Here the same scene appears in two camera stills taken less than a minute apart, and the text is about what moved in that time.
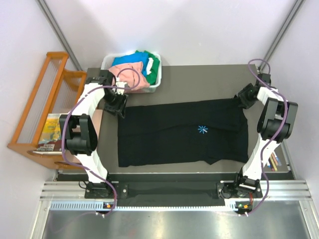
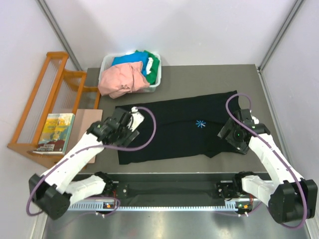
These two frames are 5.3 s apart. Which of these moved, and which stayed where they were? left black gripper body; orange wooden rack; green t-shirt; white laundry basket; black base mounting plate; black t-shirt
Moved: black t-shirt; left black gripper body
Stayed: green t-shirt; orange wooden rack; black base mounting plate; white laundry basket
